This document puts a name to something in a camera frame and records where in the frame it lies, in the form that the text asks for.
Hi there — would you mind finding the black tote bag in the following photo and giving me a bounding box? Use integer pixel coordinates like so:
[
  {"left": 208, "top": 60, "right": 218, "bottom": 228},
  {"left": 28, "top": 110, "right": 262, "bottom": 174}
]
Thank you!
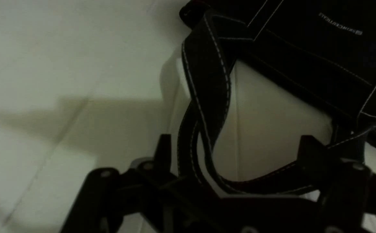
[{"left": 177, "top": 0, "right": 376, "bottom": 180}]

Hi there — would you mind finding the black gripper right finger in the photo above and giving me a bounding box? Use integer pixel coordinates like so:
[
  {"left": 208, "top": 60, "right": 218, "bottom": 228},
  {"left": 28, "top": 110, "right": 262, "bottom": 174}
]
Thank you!
[{"left": 297, "top": 136, "right": 376, "bottom": 233}]

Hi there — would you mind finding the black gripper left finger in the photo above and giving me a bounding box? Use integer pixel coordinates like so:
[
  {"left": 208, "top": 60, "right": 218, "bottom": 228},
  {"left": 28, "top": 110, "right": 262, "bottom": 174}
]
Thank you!
[{"left": 59, "top": 135, "right": 220, "bottom": 233}]

